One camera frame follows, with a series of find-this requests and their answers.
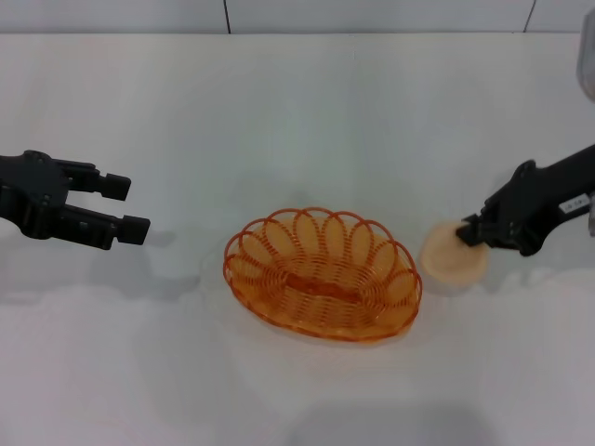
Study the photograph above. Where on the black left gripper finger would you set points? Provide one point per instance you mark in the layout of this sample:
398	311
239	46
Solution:
114	187
102	230

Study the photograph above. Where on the round beige bread bun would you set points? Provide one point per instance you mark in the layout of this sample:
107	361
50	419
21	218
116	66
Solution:
446	260

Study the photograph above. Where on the white tablecloth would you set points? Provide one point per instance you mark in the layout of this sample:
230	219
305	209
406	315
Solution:
297	116

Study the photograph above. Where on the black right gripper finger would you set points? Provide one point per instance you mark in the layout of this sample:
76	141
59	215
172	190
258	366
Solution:
488	234

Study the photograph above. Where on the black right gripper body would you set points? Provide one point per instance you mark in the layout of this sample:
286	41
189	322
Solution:
544	200

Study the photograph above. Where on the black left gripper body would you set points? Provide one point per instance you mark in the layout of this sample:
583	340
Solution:
32	195

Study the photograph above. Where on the orange woven plastic basket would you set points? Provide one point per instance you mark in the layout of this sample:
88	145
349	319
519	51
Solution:
321	288

